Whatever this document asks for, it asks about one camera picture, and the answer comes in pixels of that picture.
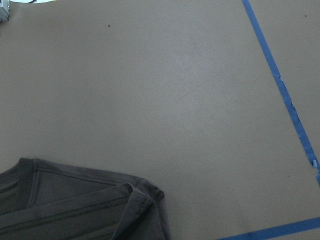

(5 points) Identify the dark brown t-shirt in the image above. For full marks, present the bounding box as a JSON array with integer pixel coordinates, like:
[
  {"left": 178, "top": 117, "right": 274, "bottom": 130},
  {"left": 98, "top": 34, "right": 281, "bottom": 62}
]
[{"left": 0, "top": 158, "right": 172, "bottom": 240}]

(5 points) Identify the brown kraft paper cover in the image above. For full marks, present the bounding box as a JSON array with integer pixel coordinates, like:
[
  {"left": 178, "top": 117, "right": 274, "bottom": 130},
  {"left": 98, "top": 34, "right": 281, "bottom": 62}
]
[{"left": 0, "top": 0, "right": 320, "bottom": 240}]

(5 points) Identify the aluminium frame post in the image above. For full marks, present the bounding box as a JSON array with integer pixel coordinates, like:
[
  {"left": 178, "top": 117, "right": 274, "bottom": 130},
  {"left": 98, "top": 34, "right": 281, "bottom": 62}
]
[{"left": 0, "top": 0, "right": 10, "bottom": 23}]

